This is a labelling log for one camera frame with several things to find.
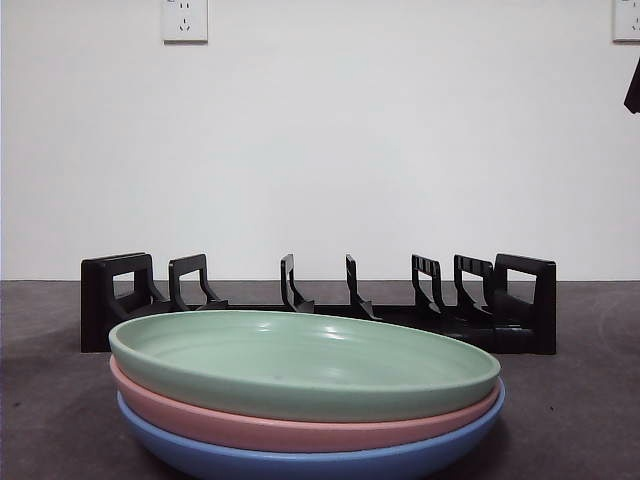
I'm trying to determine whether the pale green round plate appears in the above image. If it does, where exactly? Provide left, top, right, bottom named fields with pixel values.
left=108, top=309, right=502, bottom=424

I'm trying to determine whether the blue round plate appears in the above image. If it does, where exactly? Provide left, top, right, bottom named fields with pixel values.
left=116, top=389, right=507, bottom=480

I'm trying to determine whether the pink round plate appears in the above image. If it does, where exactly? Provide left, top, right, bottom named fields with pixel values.
left=109, top=357, right=506, bottom=454

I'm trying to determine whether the black plastic dish rack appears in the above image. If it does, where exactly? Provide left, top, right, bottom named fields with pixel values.
left=80, top=251, right=559, bottom=356

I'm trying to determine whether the white wall socket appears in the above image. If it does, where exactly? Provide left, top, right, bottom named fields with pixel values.
left=160, top=0, right=209, bottom=44
left=612, top=0, right=640, bottom=43

